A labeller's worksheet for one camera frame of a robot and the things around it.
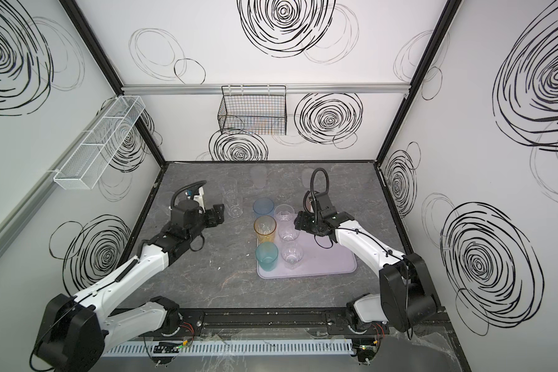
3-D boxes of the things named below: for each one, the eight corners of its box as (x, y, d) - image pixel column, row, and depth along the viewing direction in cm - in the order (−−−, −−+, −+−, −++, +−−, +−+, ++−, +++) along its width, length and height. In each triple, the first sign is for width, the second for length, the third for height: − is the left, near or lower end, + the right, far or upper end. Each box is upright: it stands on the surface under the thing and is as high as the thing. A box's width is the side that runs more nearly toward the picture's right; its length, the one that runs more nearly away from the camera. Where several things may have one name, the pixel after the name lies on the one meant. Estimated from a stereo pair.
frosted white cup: (251, 188, 112) (249, 178, 106) (252, 175, 117) (251, 165, 112) (266, 188, 112) (265, 178, 106) (267, 175, 117) (266, 165, 112)
